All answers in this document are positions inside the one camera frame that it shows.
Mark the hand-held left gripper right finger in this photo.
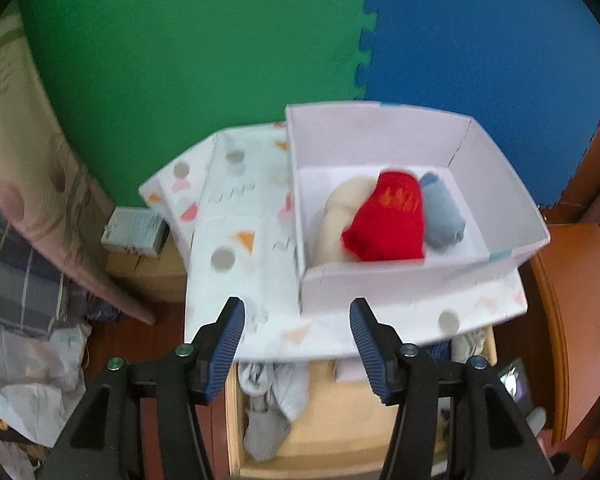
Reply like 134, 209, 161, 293
349, 297, 556, 480

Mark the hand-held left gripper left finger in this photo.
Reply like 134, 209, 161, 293
42, 296, 246, 480

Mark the pale pink underwear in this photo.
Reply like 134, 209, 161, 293
334, 359, 376, 385

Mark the off-white underwear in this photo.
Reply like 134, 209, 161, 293
450, 330, 491, 366

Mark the white underwear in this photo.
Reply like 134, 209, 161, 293
237, 360, 311, 423

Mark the grey ribbed underwear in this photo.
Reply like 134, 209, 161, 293
242, 405, 292, 463

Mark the red underwear roll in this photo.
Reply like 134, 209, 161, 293
341, 170, 427, 262

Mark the cream underwear roll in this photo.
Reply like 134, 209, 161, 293
310, 180, 381, 266

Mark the blue underwear roll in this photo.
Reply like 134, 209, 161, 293
419, 172, 466, 250

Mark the white cardboard box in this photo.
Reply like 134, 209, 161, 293
285, 102, 551, 318

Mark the patterned drawer cabinet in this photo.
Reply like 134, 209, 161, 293
139, 121, 528, 363

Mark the orange wooden furniture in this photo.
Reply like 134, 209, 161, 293
527, 222, 600, 466

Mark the brown cardboard box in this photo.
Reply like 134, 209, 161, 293
105, 230, 191, 303

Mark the blue packet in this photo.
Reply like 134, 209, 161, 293
85, 295, 121, 323

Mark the small light blue box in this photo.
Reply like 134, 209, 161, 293
101, 208, 165, 257

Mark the white patterned sheet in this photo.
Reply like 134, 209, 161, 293
0, 320, 93, 448

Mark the blue-grey plaid blanket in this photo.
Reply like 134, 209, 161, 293
0, 195, 73, 338

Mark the pink floral curtain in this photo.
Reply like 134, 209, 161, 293
0, 0, 156, 326

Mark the green foam mat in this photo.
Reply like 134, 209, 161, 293
17, 0, 383, 208

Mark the blue foam mat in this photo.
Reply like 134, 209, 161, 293
360, 0, 600, 211

